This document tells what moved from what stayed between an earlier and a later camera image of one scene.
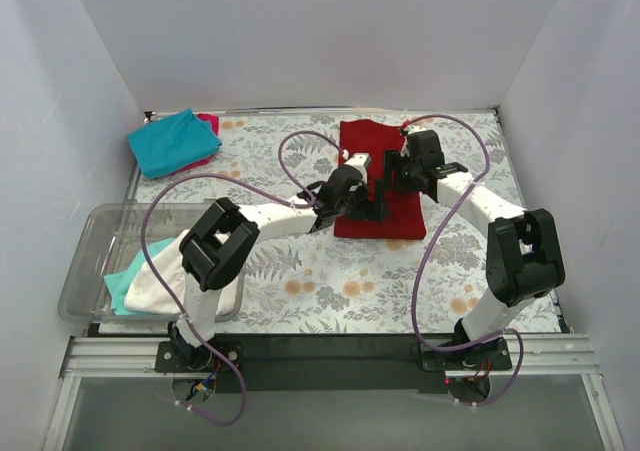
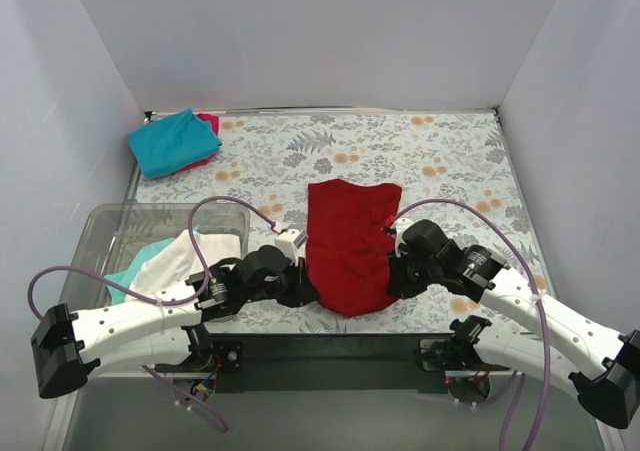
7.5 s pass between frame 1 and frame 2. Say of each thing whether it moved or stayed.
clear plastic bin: stayed
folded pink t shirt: stayed
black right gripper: moved
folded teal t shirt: stayed
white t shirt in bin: stayed
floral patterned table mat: stayed
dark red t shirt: moved
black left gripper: moved
